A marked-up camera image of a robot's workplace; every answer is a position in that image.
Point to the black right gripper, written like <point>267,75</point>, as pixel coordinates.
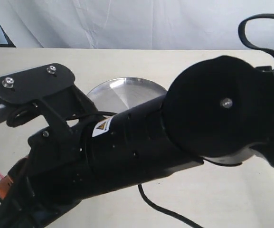
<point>53,179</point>

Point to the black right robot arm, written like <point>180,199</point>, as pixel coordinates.
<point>219,110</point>

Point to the round stainless steel plate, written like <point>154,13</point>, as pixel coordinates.
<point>120,94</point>

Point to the white backdrop sheet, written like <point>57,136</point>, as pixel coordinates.
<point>128,24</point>

